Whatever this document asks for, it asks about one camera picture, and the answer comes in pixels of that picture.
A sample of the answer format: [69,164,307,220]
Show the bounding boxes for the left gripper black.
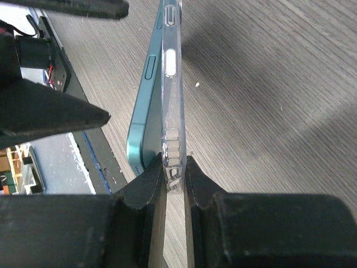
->
[1,0,129,149]

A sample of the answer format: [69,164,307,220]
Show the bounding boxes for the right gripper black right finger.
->
[184,157,356,267]

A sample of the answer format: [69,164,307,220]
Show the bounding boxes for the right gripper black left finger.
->
[1,155,166,267]

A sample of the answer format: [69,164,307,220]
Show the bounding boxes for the teal smartphone black screen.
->
[127,1,163,175]

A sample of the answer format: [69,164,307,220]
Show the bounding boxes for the clear phone case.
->
[161,1,186,194]

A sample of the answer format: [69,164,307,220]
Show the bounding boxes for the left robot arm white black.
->
[1,15,110,149]

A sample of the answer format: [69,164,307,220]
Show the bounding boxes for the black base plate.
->
[38,15,127,194]

